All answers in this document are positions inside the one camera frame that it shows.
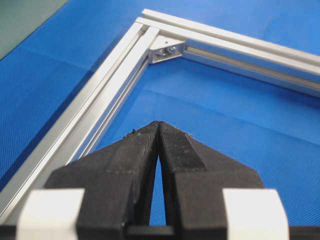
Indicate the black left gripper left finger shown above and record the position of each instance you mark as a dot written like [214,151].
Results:
[96,196]

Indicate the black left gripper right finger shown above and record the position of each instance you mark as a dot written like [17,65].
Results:
[210,196]

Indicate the aluminium extrusion frame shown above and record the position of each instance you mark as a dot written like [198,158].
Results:
[153,38]

